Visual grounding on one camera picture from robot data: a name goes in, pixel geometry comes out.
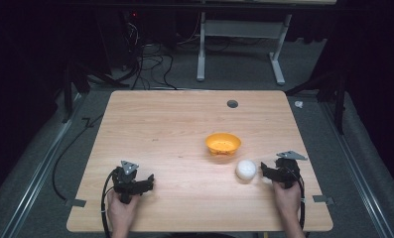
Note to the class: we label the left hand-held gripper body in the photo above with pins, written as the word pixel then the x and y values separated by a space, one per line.
pixel 126 180

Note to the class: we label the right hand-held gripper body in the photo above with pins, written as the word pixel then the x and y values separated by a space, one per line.
pixel 288 170

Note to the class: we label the white ball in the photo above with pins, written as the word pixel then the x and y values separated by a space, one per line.
pixel 246 170

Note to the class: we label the orange plastic bowl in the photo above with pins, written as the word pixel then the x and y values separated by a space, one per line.
pixel 223 142

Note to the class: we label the person's right hand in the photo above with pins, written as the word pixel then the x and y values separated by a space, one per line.
pixel 286 200

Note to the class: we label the person's left hand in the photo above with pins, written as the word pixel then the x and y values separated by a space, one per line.
pixel 121 213

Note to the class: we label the crumpled white paper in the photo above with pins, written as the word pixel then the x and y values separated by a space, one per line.
pixel 298 104

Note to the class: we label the grey table grommet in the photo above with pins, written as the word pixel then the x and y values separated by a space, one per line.
pixel 232 104

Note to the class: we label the black metal stand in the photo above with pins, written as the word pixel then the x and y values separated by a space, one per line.
pixel 340 99
pixel 67 95

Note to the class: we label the grey metal table bracket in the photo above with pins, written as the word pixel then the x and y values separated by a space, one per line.
pixel 76 202
pixel 323 199

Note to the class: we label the grey metal floor rail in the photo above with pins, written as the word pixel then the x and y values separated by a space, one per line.
pixel 42 165
pixel 356 165

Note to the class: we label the white desk frame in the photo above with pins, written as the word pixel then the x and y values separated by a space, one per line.
pixel 201 49

